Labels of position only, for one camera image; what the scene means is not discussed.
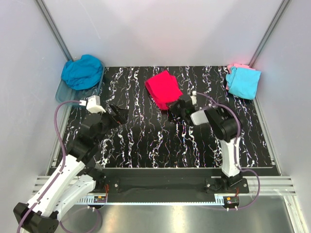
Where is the aluminium corner post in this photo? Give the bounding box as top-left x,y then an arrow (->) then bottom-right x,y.
248,0 -> 292,68
35,0 -> 73,60

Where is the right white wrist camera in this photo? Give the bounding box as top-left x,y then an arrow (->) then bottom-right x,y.
190,91 -> 197,105

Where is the left aluminium corner post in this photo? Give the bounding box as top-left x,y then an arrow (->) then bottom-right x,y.
35,0 -> 73,60

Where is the clear teal plastic bin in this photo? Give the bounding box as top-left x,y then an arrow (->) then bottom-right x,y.
55,61 -> 105,103

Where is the folded pink t shirt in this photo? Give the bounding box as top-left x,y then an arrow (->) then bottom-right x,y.
225,63 -> 250,90

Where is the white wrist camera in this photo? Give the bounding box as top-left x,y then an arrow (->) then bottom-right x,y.
190,91 -> 197,105
79,95 -> 106,114

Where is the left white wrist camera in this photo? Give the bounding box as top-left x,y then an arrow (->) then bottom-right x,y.
79,95 -> 106,114

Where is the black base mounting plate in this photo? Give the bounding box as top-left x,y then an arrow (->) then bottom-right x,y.
76,167 -> 250,203

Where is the folded light blue t shirt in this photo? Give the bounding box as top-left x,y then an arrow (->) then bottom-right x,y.
226,66 -> 261,100

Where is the blue crumpled t shirt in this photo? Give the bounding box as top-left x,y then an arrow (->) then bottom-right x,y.
61,54 -> 104,91

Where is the right aluminium corner post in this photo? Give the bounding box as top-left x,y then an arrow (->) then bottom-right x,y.
248,0 -> 292,68

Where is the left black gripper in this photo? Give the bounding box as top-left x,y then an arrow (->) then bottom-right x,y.
95,103 -> 129,145

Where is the red t shirt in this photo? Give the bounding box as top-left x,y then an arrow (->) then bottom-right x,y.
145,70 -> 183,110

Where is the white slotted cable duct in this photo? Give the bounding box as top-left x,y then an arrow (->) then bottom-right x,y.
76,195 -> 107,205

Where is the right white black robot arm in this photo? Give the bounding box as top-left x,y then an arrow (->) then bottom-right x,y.
166,93 -> 242,193

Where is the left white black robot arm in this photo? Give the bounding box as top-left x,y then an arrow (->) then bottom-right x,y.
13,104 -> 129,233

